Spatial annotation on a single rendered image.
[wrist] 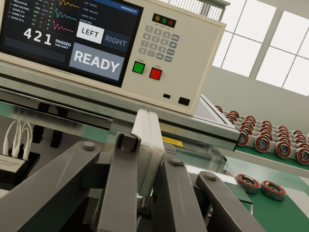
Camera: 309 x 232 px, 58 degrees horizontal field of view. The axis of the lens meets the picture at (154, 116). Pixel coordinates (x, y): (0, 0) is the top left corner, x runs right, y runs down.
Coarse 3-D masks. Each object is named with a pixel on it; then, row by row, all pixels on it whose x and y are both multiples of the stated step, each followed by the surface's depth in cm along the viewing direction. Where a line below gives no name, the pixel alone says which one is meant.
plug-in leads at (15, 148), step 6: (18, 120) 63; (18, 126) 64; (24, 126) 65; (30, 126) 64; (18, 132) 65; (6, 138) 61; (18, 138) 66; (6, 144) 61; (12, 144) 66; (18, 144) 61; (30, 144) 64; (6, 150) 62; (12, 150) 64; (18, 150) 62; (24, 150) 62; (12, 156) 62; (24, 156) 62
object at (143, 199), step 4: (148, 196) 36; (140, 200) 37; (144, 200) 35; (148, 200) 35; (140, 204) 36; (144, 204) 35; (148, 204) 35; (140, 208) 36; (144, 208) 35; (140, 212) 37; (144, 212) 36; (148, 212) 36
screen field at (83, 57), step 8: (80, 48) 57; (88, 48) 57; (72, 56) 57; (80, 56) 57; (88, 56) 57; (96, 56) 57; (104, 56) 57; (112, 56) 57; (72, 64) 58; (80, 64) 58; (88, 64) 58; (96, 64) 58; (104, 64) 58; (112, 64) 58; (120, 64) 58; (96, 72) 58; (104, 72) 58; (112, 72) 58
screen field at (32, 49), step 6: (6, 42) 56; (12, 42) 56; (18, 42) 56; (24, 42) 56; (18, 48) 56; (24, 48) 56; (30, 48) 56; (36, 48) 56; (42, 48) 56; (42, 54) 57; (48, 54) 57; (54, 54) 57; (60, 54) 57; (60, 60) 57
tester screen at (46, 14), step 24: (24, 0) 54; (48, 0) 54; (72, 0) 54; (96, 0) 54; (24, 24) 55; (48, 24) 55; (72, 24) 55; (96, 24) 56; (120, 24) 56; (48, 48) 56; (72, 48) 57; (96, 48) 57; (120, 72) 59
